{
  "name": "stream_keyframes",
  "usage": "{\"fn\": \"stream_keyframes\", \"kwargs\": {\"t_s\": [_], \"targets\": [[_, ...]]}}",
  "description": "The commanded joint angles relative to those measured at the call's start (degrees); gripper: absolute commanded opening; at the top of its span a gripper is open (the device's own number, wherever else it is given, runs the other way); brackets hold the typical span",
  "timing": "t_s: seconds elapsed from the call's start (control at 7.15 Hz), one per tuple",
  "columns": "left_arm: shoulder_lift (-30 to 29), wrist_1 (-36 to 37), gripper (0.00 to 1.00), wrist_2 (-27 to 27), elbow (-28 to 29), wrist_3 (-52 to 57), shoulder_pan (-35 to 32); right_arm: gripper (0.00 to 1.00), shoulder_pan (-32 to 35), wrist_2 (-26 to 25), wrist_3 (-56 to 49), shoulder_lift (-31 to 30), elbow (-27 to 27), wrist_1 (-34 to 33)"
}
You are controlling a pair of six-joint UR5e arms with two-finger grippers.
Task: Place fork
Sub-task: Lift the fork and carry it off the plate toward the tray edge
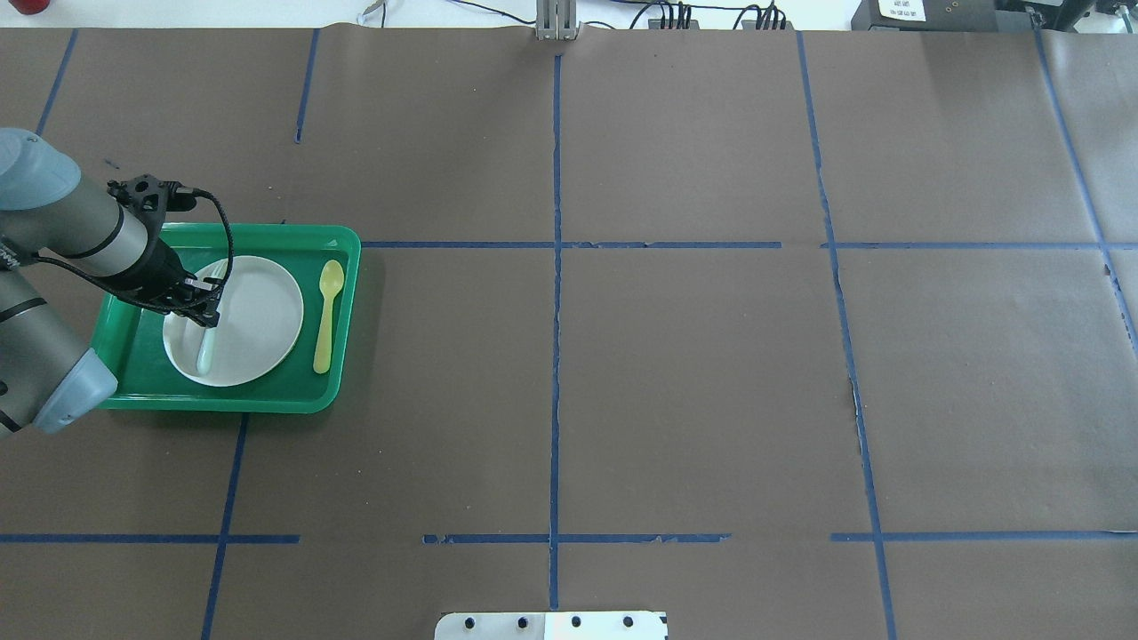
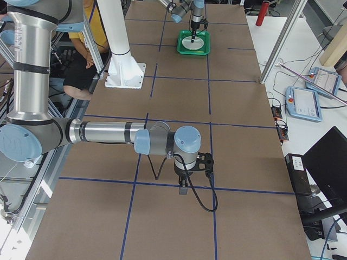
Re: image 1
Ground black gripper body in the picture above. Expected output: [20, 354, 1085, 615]
[124, 236, 196, 315]

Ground pale translucent plastic fork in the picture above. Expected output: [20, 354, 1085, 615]
[193, 261, 230, 376]

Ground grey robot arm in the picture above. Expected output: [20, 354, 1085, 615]
[1, 128, 236, 436]

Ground white round plate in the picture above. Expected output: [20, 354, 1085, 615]
[162, 255, 304, 388]

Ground green plastic tray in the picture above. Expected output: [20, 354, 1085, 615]
[92, 224, 362, 413]

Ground yellow plastic spoon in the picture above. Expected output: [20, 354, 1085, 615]
[312, 260, 345, 374]

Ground red object at corner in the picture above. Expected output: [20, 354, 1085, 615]
[8, 0, 52, 16]

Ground black box with label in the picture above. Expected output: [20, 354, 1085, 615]
[850, 1, 998, 33]

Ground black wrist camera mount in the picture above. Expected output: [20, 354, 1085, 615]
[106, 174, 196, 219]

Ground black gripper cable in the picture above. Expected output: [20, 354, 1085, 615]
[27, 187, 236, 307]

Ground grey aluminium post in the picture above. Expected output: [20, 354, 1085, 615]
[535, 0, 582, 42]

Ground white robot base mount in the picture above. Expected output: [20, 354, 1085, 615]
[434, 612, 669, 639]

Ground black cable connectors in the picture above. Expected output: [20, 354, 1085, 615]
[629, 1, 794, 31]

